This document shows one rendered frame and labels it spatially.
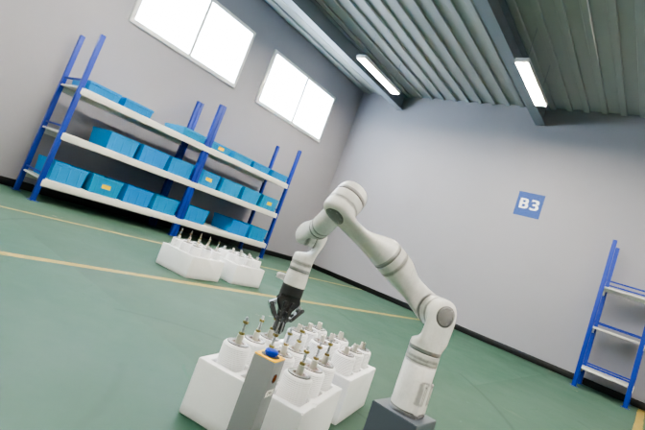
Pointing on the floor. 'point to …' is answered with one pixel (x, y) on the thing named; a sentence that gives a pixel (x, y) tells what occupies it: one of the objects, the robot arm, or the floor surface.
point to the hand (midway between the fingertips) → (278, 326)
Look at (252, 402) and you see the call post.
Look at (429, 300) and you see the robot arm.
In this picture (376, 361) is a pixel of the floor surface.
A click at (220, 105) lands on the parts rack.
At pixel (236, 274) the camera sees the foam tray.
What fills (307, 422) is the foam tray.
